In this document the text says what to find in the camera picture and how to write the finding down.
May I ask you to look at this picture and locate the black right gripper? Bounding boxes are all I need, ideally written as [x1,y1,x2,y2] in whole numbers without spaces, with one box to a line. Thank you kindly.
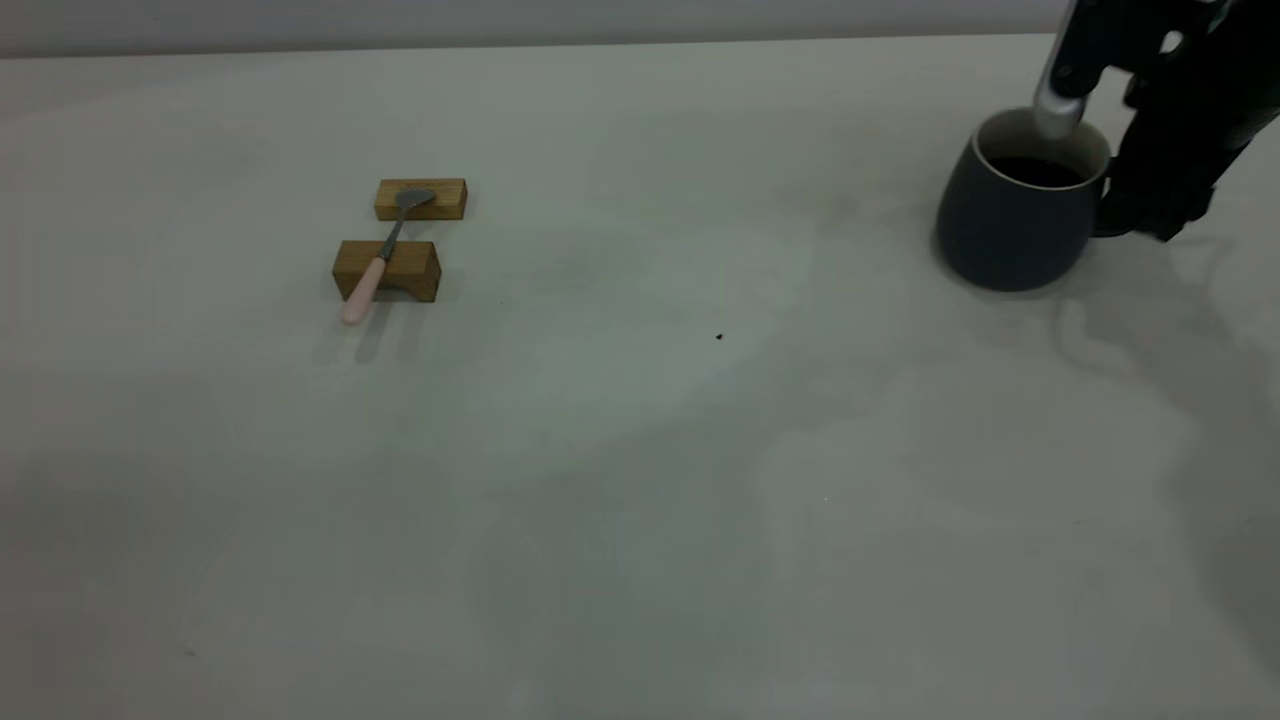
[1093,0,1263,244]

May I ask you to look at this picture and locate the grey ceramic cup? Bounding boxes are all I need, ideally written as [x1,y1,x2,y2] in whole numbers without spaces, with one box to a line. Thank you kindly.
[934,108,1114,294]

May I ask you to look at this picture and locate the pink handled metal spoon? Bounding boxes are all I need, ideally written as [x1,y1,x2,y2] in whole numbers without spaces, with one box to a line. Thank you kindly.
[341,187,438,327]

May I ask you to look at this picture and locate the dark coffee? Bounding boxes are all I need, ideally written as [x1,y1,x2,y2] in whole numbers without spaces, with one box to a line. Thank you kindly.
[990,155,1087,190]

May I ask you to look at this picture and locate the flat wooden block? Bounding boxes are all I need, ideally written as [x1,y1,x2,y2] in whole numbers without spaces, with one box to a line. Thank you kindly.
[374,178,469,223]

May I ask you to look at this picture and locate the arched wooden block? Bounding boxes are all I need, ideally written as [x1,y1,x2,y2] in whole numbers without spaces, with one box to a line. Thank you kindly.
[332,240,443,304]

